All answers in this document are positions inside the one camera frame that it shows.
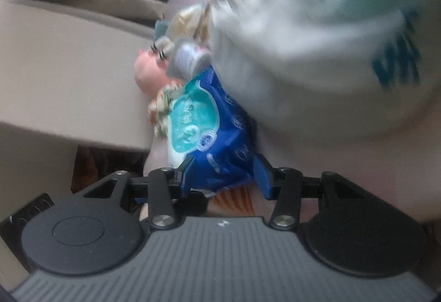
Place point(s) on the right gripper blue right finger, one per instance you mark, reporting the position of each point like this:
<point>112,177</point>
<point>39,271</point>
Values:
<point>277,182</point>

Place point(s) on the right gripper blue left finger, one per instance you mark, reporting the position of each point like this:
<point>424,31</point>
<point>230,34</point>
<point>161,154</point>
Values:
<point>172,182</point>

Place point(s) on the blue wet wipes pack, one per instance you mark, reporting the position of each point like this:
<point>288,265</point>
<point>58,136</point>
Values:
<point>206,123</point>

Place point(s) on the pink plush pig toy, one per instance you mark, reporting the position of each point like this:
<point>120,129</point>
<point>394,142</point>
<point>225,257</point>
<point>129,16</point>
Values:
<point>151,66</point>

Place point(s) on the white cylindrical can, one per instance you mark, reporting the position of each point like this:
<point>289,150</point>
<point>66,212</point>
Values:
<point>187,60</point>

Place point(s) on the beige sofa armrest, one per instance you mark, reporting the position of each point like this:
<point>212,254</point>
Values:
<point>69,73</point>

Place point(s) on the light green plastic bag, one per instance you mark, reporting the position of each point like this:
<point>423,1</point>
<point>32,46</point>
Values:
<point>326,70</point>

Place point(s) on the teal folded cloth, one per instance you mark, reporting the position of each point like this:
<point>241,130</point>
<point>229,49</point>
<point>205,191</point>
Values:
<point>160,31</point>

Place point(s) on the gold snack packet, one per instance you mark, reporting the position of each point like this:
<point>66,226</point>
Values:
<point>191,22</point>

